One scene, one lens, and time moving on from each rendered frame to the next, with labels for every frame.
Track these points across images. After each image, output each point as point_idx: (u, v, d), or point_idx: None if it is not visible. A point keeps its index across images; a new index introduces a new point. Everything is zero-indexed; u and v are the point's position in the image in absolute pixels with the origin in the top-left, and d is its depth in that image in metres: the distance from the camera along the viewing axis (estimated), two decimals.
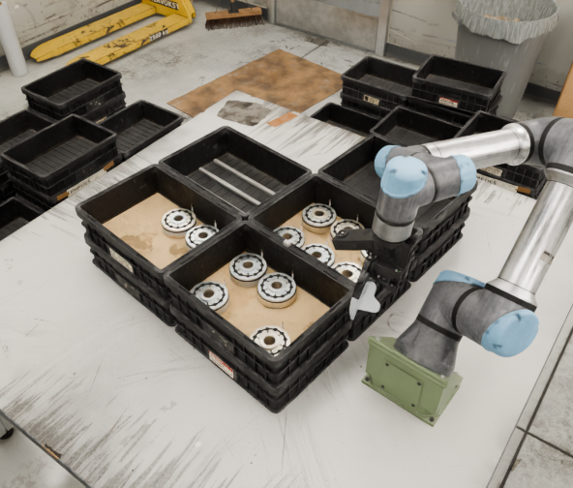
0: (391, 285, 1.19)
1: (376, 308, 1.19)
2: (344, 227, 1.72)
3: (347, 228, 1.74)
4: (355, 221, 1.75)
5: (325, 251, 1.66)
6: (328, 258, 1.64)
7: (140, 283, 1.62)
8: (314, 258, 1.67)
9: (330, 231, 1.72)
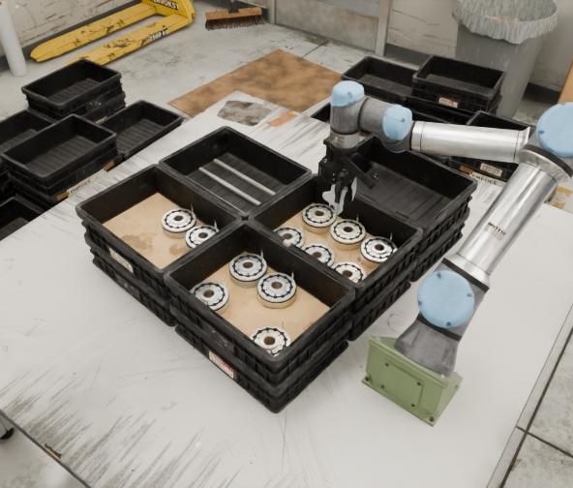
0: None
1: None
2: (344, 227, 1.72)
3: (347, 228, 1.74)
4: (355, 221, 1.75)
5: (325, 251, 1.66)
6: (328, 258, 1.64)
7: (140, 283, 1.62)
8: (314, 258, 1.67)
9: (330, 231, 1.72)
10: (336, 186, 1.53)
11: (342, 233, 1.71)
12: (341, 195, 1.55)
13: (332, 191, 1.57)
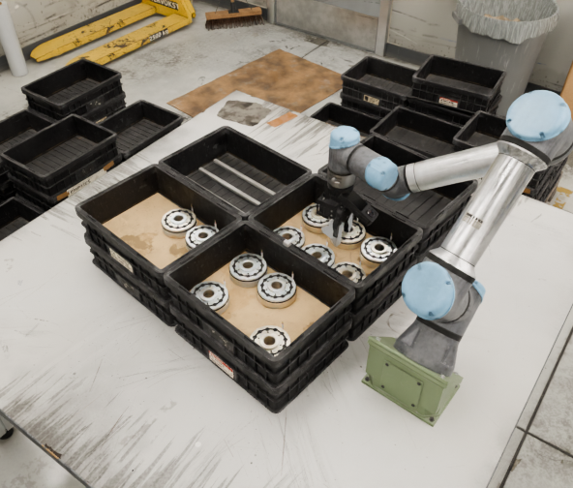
0: None
1: None
2: None
3: None
4: (355, 221, 1.75)
5: (325, 251, 1.66)
6: (328, 258, 1.64)
7: (140, 283, 1.62)
8: (314, 258, 1.67)
9: None
10: (334, 223, 1.62)
11: (342, 232, 1.71)
12: (339, 229, 1.64)
13: (330, 226, 1.66)
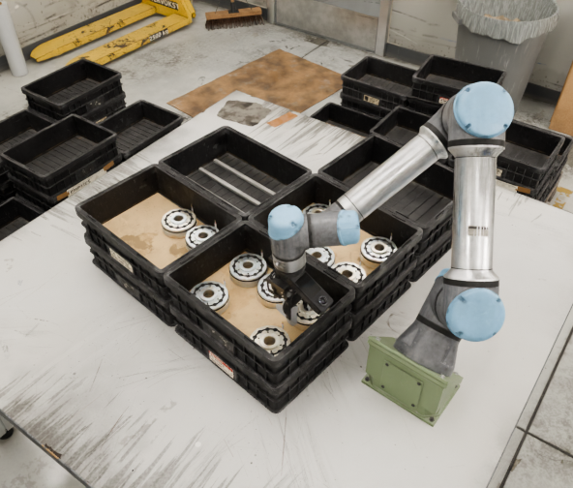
0: None
1: None
2: None
3: None
4: None
5: (325, 251, 1.66)
6: (328, 258, 1.64)
7: (140, 283, 1.62)
8: (314, 258, 1.67)
9: None
10: (284, 305, 1.40)
11: (301, 311, 1.49)
12: (291, 312, 1.42)
13: (284, 305, 1.44)
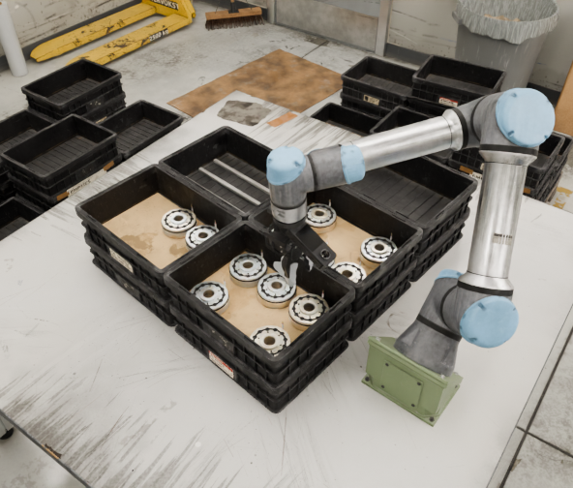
0: None
1: None
2: (305, 303, 1.51)
3: (310, 306, 1.52)
4: (320, 297, 1.53)
5: None
6: None
7: (140, 283, 1.62)
8: None
9: (288, 308, 1.51)
10: (283, 260, 1.30)
11: (301, 312, 1.49)
12: (290, 269, 1.32)
13: (282, 262, 1.34)
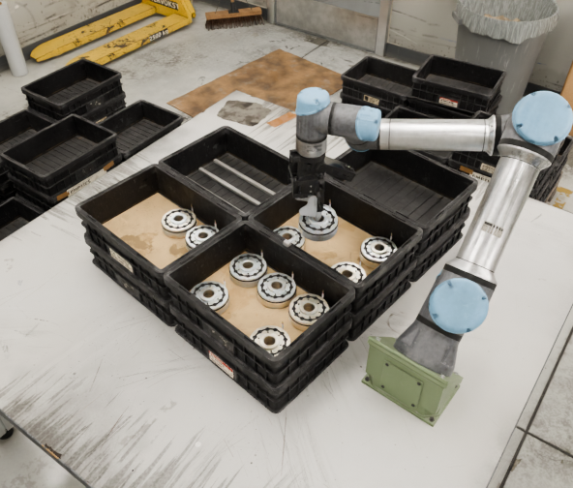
0: None
1: None
2: (305, 303, 1.51)
3: (310, 306, 1.52)
4: (320, 297, 1.53)
5: (328, 214, 1.56)
6: (331, 221, 1.54)
7: (140, 283, 1.62)
8: None
9: (288, 308, 1.51)
10: (319, 196, 1.48)
11: (301, 312, 1.49)
12: (322, 201, 1.51)
13: (310, 202, 1.51)
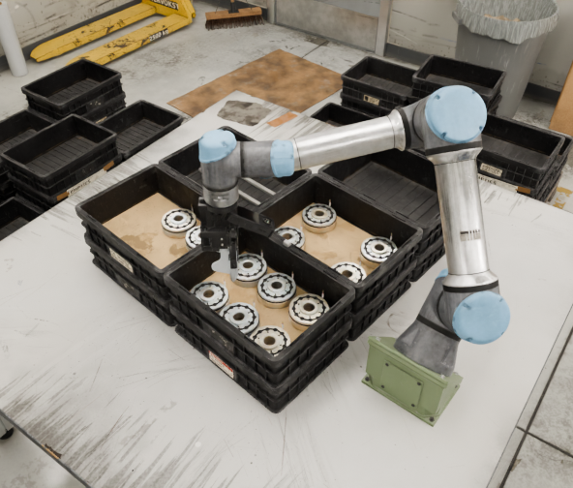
0: None
1: None
2: (305, 303, 1.51)
3: (310, 306, 1.52)
4: (320, 297, 1.53)
5: (250, 313, 1.49)
6: (251, 321, 1.47)
7: (140, 283, 1.62)
8: (238, 319, 1.51)
9: (288, 308, 1.51)
10: (230, 250, 1.31)
11: (301, 312, 1.49)
12: (236, 258, 1.34)
13: (223, 258, 1.35)
